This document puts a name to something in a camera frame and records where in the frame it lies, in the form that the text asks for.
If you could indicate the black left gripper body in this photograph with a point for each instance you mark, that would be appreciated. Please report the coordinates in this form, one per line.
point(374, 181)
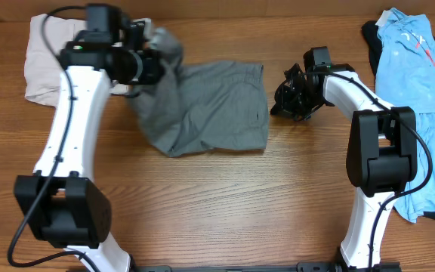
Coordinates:
point(149, 72)

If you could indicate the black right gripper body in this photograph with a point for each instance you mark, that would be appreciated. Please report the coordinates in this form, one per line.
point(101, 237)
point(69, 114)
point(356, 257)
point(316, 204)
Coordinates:
point(297, 102)

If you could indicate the grey shorts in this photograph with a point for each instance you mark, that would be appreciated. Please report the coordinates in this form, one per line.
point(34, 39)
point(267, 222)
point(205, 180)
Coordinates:
point(201, 107)

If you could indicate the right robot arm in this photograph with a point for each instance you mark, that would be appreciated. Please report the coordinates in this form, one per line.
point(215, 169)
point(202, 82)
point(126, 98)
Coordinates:
point(381, 153)

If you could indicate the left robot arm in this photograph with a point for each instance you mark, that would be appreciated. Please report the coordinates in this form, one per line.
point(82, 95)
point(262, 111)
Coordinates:
point(59, 200)

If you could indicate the light blue shirt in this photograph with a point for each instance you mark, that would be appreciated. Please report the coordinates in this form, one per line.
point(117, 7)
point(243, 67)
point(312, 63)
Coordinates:
point(406, 78)

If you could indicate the folded beige shorts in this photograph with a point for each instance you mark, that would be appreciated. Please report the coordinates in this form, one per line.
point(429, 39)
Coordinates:
point(41, 70)

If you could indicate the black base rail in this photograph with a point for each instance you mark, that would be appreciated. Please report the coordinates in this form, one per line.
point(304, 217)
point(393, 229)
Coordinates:
point(232, 268)

